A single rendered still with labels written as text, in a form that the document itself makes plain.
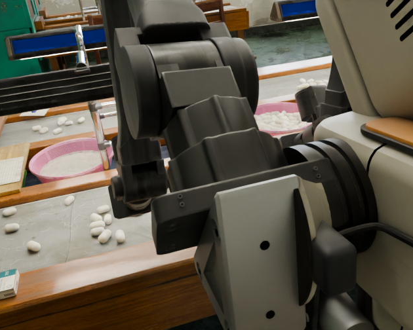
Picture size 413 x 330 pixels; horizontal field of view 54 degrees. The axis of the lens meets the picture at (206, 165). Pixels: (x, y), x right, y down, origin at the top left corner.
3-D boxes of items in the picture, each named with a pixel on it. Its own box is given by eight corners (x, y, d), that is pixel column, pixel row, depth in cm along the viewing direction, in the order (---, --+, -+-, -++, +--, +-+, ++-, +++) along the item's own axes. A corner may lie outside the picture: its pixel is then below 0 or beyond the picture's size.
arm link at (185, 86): (177, 126, 28) (249, 116, 29) (144, 15, 32) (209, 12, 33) (161, 182, 36) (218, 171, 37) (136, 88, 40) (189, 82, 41)
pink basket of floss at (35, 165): (135, 170, 139) (130, 145, 135) (77, 212, 120) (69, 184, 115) (80, 156, 152) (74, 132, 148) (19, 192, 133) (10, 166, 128)
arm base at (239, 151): (157, 222, 23) (343, 176, 26) (127, 105, 26) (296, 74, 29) (156, 256, 31) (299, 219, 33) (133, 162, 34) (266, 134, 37)
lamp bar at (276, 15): (416, 2, 169) (419, -17, 165) (278, 23, 156) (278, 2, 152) (403, 0, 176) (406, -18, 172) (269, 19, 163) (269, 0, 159)
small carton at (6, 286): (16, 295, 80) (13, 288, 79) (-3, 300, 79) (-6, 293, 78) (19, 274, 85) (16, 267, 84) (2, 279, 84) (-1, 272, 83)
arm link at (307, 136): (318, 145, 81) (343, 141, 82) (309, 112, 82) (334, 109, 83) (303, 154, 87) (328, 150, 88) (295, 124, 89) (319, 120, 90)
